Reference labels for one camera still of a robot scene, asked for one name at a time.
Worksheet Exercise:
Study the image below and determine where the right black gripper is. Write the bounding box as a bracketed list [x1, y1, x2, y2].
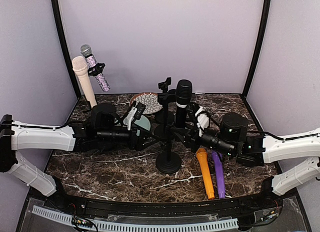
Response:
[170, 118, 236, 157]

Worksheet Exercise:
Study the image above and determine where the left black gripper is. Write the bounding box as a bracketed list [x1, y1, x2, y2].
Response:
[97, 122, 160, 151]

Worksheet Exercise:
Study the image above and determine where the black stand of purple microphone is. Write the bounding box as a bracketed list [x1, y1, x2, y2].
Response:
[154, 89, 176, 139]

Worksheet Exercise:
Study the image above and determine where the orange microphone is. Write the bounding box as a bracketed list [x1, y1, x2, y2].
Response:
[196, 148, 215, 200]

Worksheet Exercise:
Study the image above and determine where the black microphone white ring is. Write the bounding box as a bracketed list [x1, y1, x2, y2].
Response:
[174, 79, 194, 130]

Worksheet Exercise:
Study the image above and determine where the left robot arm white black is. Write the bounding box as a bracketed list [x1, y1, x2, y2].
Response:
[0, 103, 162, 210]

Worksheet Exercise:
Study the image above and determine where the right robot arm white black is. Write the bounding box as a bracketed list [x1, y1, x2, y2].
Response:
[171, 112, 320, 209]

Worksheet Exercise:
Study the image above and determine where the empty black microphone stand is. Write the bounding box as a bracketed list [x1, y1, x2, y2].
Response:
[155, 77, 175, 124]

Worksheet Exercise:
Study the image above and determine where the tripod stand of glitter microphone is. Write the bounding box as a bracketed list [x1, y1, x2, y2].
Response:
[84, 63, 108, 112]

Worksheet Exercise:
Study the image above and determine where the cream pink microphone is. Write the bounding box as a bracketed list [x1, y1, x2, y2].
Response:
[72, 56, 97, 108]

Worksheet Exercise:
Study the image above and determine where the glitter silver purple microphone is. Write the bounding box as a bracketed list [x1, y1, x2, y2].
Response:
[80, 44, 111, 92]

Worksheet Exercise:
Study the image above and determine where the light green plate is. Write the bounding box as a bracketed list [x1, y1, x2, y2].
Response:
[123, 115, 151, 131]

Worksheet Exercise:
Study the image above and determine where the floral patterned bowl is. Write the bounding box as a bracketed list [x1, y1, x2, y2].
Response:
[129, 92, 163, 115]

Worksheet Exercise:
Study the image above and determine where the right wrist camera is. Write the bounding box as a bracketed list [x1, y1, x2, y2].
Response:
[186, 102, 210, 137]

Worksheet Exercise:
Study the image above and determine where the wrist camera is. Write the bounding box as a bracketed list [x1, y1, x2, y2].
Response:
[186, 102, 210, 137]
[123, 101, 146, 131]

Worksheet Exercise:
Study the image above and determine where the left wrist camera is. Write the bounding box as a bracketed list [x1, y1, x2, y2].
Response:
[123, 101, 146, 131]

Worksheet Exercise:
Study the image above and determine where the white slotted cable duct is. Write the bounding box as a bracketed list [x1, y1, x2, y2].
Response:
[31, 205, 238, 231]

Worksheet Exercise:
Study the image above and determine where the black front rail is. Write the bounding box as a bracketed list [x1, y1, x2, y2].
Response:
[44, 191, 276, 219]

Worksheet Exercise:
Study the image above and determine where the right black frame post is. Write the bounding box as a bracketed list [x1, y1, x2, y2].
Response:
[241, 0, 271, 100]

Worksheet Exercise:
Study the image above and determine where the black frame post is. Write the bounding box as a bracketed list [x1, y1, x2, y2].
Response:
[241, 0, 271, 100]
[51, 0, 82, 100]

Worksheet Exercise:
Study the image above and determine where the left black frame post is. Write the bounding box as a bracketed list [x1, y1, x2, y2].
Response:
[51, 0, 82, 100]

